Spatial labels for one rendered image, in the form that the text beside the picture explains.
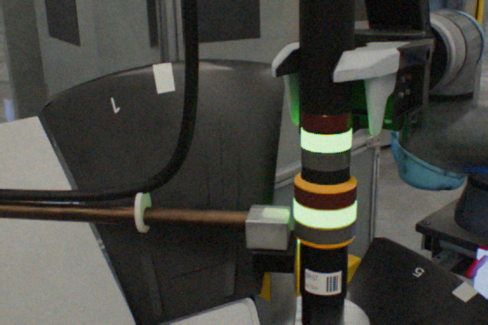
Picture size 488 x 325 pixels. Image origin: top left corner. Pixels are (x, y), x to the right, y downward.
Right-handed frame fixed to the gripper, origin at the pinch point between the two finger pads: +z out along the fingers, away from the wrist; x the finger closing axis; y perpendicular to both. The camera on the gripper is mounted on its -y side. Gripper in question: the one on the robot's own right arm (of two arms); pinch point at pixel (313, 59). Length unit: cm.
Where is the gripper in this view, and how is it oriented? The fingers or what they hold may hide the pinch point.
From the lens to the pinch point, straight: 34.0
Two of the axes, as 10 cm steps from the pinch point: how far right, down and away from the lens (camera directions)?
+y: 0.2, 9.6, 2.8
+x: -8.3, -1.4, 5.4
